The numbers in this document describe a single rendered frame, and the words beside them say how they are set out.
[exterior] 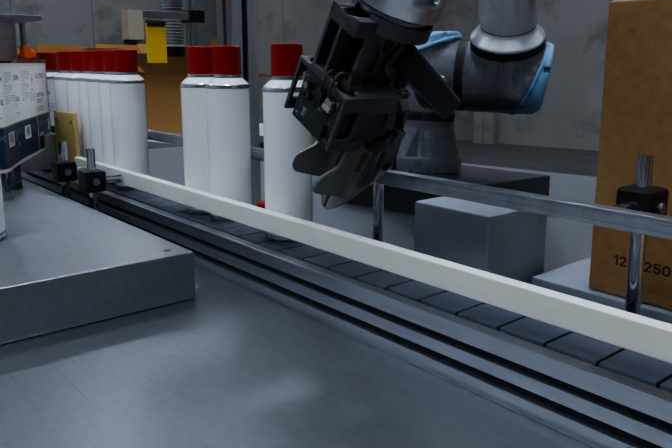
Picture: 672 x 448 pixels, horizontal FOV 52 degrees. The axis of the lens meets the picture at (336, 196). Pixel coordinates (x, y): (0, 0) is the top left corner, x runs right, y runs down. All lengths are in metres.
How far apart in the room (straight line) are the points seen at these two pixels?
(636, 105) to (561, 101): 8.59
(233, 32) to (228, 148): 0.29
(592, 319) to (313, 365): 0.22
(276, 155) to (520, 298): 0.32
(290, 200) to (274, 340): 0.17
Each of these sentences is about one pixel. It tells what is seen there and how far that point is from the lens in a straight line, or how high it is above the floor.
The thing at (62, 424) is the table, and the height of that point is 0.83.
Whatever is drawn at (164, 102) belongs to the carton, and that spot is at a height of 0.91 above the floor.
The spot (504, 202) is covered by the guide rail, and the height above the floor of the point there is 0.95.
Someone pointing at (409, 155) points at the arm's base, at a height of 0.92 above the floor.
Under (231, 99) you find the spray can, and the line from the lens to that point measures 0.81.
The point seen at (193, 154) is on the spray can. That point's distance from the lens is 0.86.
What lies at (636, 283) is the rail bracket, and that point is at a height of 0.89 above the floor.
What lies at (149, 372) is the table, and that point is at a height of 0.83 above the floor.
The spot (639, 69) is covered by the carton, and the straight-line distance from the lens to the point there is 0.67.
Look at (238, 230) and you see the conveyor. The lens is 0.78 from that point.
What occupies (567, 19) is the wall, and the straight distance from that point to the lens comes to 9.25.
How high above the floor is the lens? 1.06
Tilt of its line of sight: 11 degrees down
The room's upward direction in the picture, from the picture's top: straight up
